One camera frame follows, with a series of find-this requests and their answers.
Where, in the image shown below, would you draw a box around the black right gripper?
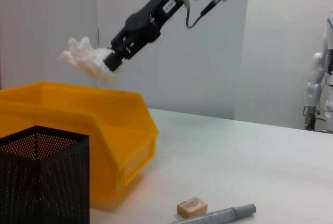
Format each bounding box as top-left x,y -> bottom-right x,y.
104,0 -> 195,72

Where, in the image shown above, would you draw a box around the white paper ball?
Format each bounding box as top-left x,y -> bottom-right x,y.
57,36 -> 123,81

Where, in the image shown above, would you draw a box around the black mesh pen holder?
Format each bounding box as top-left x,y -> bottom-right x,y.
0,126 -> 91,224

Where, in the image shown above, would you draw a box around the beige eraser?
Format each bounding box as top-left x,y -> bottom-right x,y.
176,196 -> 209,219

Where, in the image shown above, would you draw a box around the grey marker pen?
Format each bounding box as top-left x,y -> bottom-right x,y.
171,203 -> 257,224

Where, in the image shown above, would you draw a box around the yellow plastic bin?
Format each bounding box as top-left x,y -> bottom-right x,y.
0,81 -> 159,205

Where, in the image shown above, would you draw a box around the white humanoid robot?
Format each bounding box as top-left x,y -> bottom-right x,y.
303,0 -> 333,132

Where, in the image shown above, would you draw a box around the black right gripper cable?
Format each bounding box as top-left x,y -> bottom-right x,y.
185,0 -> 230,29

